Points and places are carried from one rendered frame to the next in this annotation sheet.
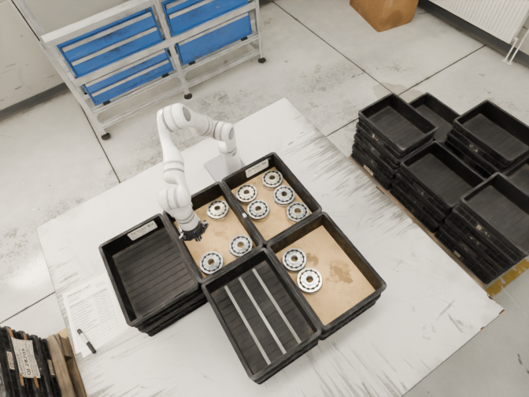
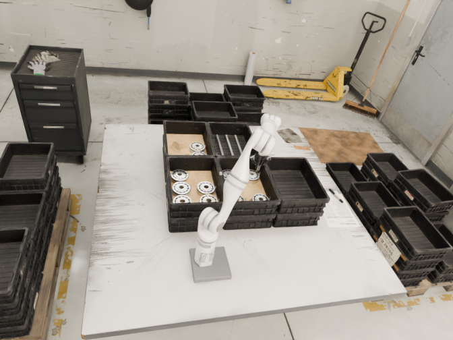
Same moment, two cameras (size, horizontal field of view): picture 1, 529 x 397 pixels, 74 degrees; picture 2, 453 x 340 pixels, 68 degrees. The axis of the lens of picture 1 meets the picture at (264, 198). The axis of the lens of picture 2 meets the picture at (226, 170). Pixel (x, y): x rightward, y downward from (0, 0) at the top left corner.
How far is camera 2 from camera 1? 2.26 m
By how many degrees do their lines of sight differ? 84
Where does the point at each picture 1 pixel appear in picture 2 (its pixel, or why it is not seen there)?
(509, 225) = (28, 167)
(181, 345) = not seen: hidden behind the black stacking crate
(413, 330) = (154, 135)
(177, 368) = not seen: hidden behind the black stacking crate
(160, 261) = (285, 193)
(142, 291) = (298, 184)
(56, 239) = (380, 270)
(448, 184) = (12, 220)
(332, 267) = (178, 150)
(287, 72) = not seen: outside the picture
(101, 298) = (329, 213)
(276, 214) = (193, 185)
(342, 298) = (185, 139)
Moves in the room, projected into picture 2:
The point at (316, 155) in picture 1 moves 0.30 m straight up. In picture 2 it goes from (117, 237) to (114, 195)
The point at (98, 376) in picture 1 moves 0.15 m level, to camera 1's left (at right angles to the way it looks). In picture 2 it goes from (325, 181) to (346, 186)
